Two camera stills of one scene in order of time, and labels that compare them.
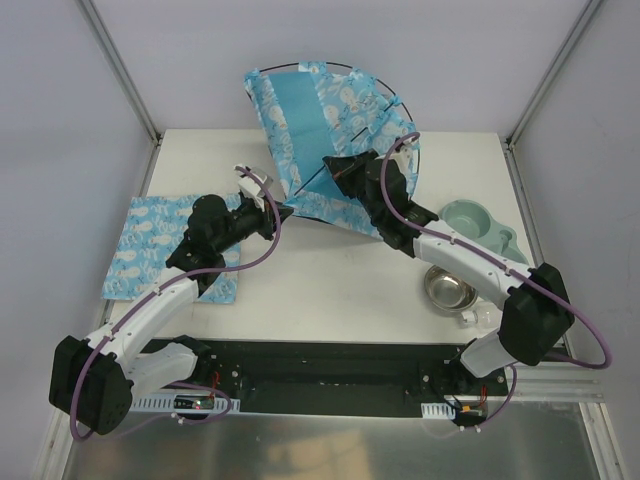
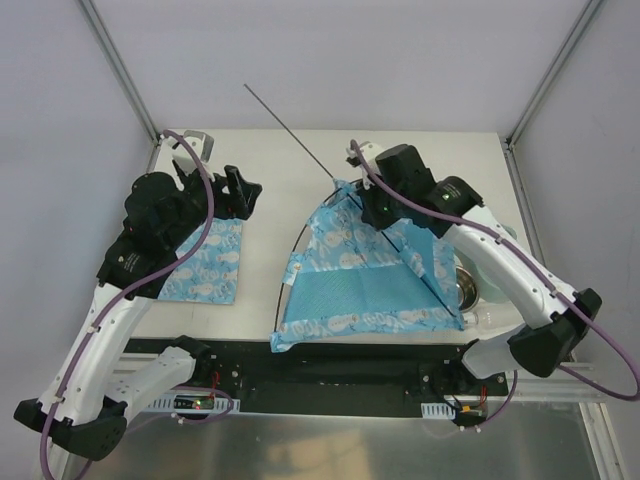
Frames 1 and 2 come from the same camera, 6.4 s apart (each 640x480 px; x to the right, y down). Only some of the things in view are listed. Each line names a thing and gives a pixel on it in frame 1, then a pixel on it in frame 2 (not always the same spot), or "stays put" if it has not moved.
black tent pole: (326, 166) -> (332, 179)
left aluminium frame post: (116, 65) stays put
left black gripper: (270, 218) -> (220, 198)
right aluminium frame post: (588, 13) stays put
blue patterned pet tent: (306, 113) -> (352, 278)
